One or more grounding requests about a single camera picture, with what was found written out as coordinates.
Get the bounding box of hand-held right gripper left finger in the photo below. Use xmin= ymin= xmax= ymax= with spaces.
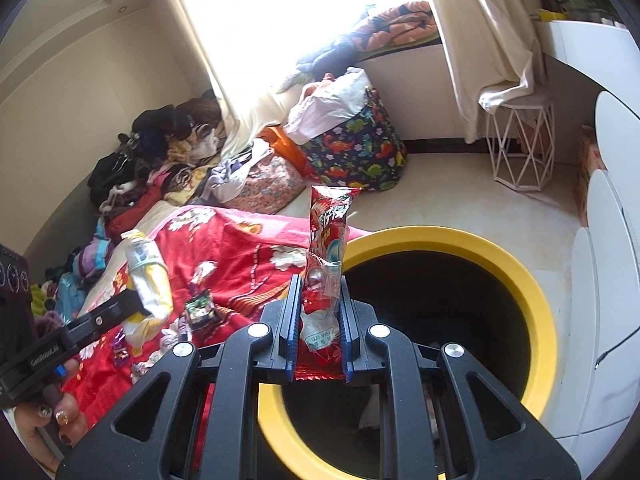
xmin=57 ymin=274 xmax=305 ymax=480

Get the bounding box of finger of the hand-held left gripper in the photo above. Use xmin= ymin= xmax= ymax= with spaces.
xmin=65 ymin=289 xmax=152 ymax=356

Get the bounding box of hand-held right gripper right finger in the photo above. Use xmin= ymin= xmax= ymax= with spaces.
xmin=340 ymin=275 xmax=581 ymax=480

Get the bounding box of yellow-white snack packet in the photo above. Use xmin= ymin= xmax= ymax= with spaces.
xmin=120 ymin=230 xmax=174 ymax=341

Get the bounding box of red snack packet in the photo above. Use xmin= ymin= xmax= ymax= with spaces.
xmin=297 ymin=185 xmax=362 ymax=377

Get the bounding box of yellow-rimmed black trash bin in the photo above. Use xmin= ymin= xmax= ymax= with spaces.
xmin=257 ymin=226 xmax=558 ymax=480

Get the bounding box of person's left hand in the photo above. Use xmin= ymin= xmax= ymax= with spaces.
xmin=15 ymin=357 xmax=91 ymax=476

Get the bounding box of small purple candy wrapper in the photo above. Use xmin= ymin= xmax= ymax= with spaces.
xmin=111 ymin=330 xmax=132 ymax=366

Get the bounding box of beige bed sheet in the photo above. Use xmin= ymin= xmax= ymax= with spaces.
xmin=75 ymin=200 xmax=171 ymax=321

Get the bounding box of striped purple-blue cloth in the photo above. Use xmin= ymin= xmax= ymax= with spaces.
xmin=45 ymin=220 xmax=113 ymax=313

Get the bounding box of dark green small packet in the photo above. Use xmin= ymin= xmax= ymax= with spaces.
xmin=184 ymin=290 xmax=219 ymax=331

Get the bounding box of red floral blanket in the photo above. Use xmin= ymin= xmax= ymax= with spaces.
xmin=60 ymin=205 xmax=371 ymax=431

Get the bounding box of grey headboard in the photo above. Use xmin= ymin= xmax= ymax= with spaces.
xmin=20 ymin=170 xmax=111 ymax=281

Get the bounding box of pink floral bag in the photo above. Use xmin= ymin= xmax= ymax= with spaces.
xmin=232 ymin=152 xmax=308 ymax=216

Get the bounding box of pile of dark clothes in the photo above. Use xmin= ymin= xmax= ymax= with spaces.
xmin=87 ymin=90 xmax=226 ymax=226

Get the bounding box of white and lilac garment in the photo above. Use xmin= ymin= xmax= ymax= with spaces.
xmin=202 ymin=140 xmax=273 ymax=206

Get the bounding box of orange bag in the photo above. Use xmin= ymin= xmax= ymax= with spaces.
xmin=260 ymin=125 xmax=313 ymax=179

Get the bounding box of dinosaur print laundry basket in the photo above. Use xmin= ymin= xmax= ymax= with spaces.
xmin=300 ymin=87 xmax=408 ymax=192

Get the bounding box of white plastic bag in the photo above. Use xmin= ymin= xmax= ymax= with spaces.
xmin=285 ymin=67 xmax=373 ymax=146

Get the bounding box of white rounded drawer cabinet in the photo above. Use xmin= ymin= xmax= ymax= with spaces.
xmin=550 ymin=90 xmax=640 ymax=441

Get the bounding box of cream curtain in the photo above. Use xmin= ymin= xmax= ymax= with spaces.
xmin=155 ymin=0 xmax=321 ymax=161
xmin=417 ymin=0 xmax=546 ymax=143

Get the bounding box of dark jacket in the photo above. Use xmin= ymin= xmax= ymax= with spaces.
xmin=295 ymin=35 xmax=362 ymax=79

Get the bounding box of orange patterned quilt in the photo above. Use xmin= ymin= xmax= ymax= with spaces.
xmin=350 ymin=0 xmax=441 ymax=52

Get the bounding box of white vanity desk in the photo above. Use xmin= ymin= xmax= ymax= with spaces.
xmin=537 ymin=12 xmax=640 ymax=111

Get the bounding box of black cable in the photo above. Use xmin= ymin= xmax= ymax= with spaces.
xmin=595 ymin=310 xmax=640 ymax=371

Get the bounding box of white wire stool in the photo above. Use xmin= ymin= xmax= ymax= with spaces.
xmin=477 ymin=85 xmax=557 ymax=193

